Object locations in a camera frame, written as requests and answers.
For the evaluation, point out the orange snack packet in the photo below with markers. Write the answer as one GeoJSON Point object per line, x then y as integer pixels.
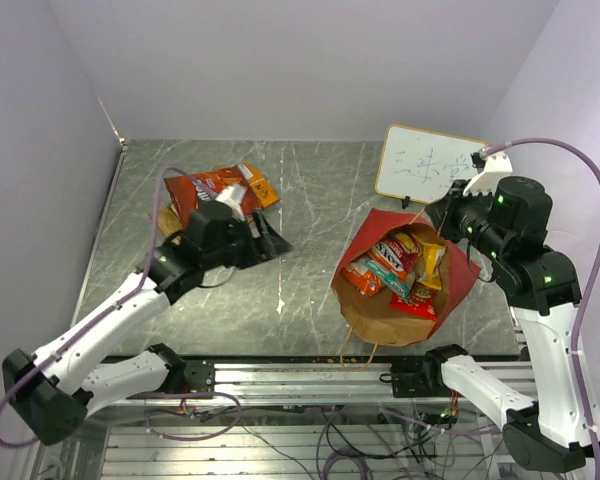
{"type": "Point", "coordinates": [362, 277]}

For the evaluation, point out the orange chips bag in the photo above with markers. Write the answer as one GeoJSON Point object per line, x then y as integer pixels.
{"type": "Point", "coordinates": [259, 185]}

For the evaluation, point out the teal Fox's candy bag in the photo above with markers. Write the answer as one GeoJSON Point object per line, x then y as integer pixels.
{"type": "Point", "coordinates": [399, 283]}

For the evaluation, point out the red paper bag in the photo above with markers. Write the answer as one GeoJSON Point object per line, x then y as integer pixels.
{"type": "Point", "coordinates": [370, 318]}

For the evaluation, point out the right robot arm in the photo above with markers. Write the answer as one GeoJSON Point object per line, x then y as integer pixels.
{"type": "Point", "coordinates": [505, 218]}

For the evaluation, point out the yellow snack packet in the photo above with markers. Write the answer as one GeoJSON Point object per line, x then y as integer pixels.
{"type": "Point", "coordinates": [431, 258]}

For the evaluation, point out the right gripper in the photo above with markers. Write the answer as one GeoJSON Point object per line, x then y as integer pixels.
{"type": "Point", "coordinates": [443, 210]}

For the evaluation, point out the small whiteboard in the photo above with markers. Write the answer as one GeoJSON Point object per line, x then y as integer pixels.
{"type": "Point", "coordinates": [422, 164]}

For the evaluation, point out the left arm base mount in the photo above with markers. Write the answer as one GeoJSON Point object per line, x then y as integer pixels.
{"type": "Point", "coordinates": [199, 378]}

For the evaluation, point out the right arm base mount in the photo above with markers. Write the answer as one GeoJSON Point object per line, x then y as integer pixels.
{"type": "Point", "coordinates": [409, 380]}

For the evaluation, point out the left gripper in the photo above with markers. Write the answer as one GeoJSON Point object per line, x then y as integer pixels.
{"type": "Point", "coordinates": [268, 244]}

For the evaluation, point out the aluminium frame rail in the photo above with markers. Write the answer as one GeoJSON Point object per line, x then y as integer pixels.
{"type": "Point", "coordinates": [284, 420]}

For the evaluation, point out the orange Fox's fruits bag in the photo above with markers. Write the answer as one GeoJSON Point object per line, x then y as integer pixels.
{"type": "Point", "coordinates": [397, 252]}

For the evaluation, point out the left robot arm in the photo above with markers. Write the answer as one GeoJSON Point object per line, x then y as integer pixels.
{"type": "Point", "coordinates": [62, 383]}

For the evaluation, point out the red snack packet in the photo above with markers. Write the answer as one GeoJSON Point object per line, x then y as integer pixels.
{"type": "Point", "coordinates": [419, 303]}

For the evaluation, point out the kraft kettle chips bag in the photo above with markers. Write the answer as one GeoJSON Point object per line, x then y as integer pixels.
{"type": "Point", "coordinates": [168, 223]}

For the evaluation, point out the red chips bag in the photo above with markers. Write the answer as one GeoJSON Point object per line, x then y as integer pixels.
{"type": "Point", "coordinates": [186, 195]}

